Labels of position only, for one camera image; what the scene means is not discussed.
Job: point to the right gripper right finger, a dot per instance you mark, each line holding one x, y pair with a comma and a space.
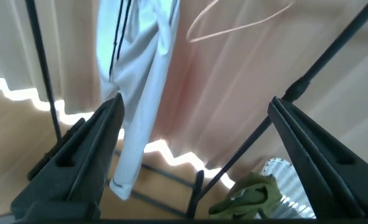
336, 174

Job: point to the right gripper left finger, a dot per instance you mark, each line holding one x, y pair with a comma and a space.
81, 161

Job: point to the green garment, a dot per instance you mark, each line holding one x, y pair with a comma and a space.
249, 196

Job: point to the pale grey shorts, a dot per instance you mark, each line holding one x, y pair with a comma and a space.
140, 77

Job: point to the white laundry basket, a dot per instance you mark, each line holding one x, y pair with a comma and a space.
289, 186

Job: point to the black clothes rack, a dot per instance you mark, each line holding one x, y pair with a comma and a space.
323, 59

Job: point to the pink clothes hanger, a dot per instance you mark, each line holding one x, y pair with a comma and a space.
233, 29

